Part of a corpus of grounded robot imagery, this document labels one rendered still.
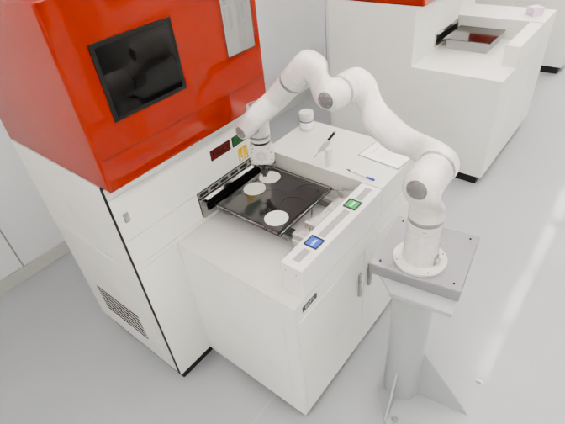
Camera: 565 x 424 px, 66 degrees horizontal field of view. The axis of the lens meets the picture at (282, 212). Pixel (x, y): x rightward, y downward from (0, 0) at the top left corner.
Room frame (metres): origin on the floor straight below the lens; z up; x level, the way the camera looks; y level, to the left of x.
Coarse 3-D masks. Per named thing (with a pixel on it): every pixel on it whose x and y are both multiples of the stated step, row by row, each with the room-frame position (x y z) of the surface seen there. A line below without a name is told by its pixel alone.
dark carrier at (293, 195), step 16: (256, 176) 1.71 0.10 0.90; (288, 176) 1.68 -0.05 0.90; (240, 192) 1.60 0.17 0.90; (272, 192) 1.57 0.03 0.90; (288, 192) 1.56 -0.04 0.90; (304, 192) 1.54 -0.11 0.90; (320, 192) 1.53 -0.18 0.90; (240, 208) 1.48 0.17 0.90; (256, 208) 1.47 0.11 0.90; (272, 208) 1.46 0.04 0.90; (288, 208) 1.44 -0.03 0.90; (304, 208) 1.43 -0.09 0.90; (288, 224) 1.35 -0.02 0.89
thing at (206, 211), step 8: (248, 168) 1.73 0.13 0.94; (240, 176) 1.69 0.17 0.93; (224, 184) 1.61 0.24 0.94; (240, 184) 1.70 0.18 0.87; (216, 192) 1.57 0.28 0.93; (232, 192) 1.65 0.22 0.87; (200, 200) 1.51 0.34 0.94; (208, 200) 1.53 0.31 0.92; (200, 208) 1.52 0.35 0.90; (208, 208) 1.54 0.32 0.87; (216, 208) 1.56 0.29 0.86
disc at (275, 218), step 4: (272, 212) 1.43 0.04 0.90; (276, 212) 1.42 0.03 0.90; (280, 212) 1.42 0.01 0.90; (284, 212) 1.42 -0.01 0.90; (268, 216) 1.40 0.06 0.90; (272, 216) 1.40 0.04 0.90; (276, 216) 1.40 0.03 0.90; (280, 216) 1.39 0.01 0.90; (284, 216) 1.39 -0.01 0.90; (268, 220) 1.38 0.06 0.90; (272, 220) 1.37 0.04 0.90; (276, 220) 1.37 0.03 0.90; (280, 220) 1.37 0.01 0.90; (284, 220) 1.36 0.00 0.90; (268, 224) 1.35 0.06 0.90; (272, 224) 1.35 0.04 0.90; (276, 224) 1.35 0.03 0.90; (280, 224) 1.35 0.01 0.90
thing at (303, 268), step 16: (352, 192) 1.42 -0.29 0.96; (368, 192) 1.42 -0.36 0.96; (336, 208) 1.33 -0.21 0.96; (368, 208) 1.34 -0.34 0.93; (320, 224) 1.25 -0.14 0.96; (336, 224) 1.24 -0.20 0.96; (352, 224) 1.25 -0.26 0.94; (368, 224) 1.34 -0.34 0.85; (304, 240) 1.17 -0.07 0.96; (336, 240) 1.17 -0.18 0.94; (352, 240) 1.25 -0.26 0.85; (288, 256) 1.10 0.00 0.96; (304, 256) 1.09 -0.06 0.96; (320, 256) 1.09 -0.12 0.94; (336, 256) 1.17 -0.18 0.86; (288, 272) 1.05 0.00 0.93; (304, 272) 1.03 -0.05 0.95; (320, 272) 1.09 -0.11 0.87; (288, 288) 1.06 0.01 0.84; (304, 288) 1.02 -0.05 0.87
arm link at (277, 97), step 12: (276, 84) 1.49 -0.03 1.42; (264, 96) 1.53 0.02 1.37; (276, 96) 1.48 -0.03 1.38; (288, 96) 1.46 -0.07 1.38; (252, 108) 1.51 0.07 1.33; (264, 108) 1.50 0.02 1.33; (276, 108) 1.50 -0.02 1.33; (240, 120) 1.52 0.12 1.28; (252, 120) 1.49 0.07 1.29; (264, 120) 1.48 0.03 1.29; (240, 132) 1.51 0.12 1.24; (252, 132) 1.49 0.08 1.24
